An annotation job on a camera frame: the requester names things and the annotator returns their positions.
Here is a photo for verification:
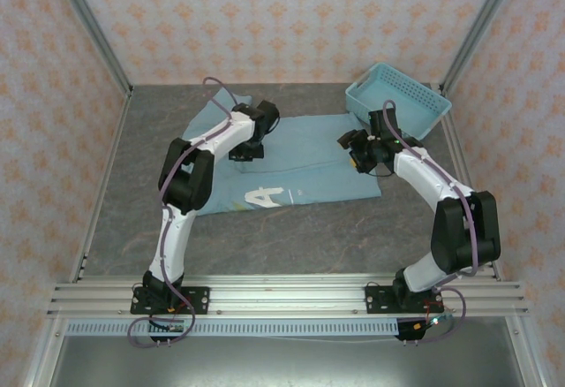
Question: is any light blue plastic basket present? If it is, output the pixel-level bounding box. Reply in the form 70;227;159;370
344;62;454;140

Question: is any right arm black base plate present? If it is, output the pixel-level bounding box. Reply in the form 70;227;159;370
365;283;445;315

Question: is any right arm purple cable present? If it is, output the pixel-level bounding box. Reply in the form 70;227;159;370
381;99;483;346

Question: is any aluminium mounting rail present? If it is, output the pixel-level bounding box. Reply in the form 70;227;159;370
46;274;531;318

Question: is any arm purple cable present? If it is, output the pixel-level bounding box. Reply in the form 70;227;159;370
381;99;483;346
126;76;242;348

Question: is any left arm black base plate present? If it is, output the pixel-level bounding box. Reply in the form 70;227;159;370
130;286;211;315

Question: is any light blue printed t-shirt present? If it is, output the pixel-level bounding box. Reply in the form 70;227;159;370
183;87;383;218

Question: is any slotted grey cable duct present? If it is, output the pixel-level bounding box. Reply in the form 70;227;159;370
65;319;401;338

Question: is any aluminium frame post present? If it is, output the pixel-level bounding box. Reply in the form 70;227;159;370
440;0;527;97
46;0;134;97

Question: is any small circuit board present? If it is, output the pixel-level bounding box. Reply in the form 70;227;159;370
147;318;187;334
414;314;454;331

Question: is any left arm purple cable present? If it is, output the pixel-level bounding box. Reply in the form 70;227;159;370
126;76;242;348

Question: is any aluminium table side rail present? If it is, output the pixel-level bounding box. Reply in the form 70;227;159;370
69;90;133;283
441;90;504;283

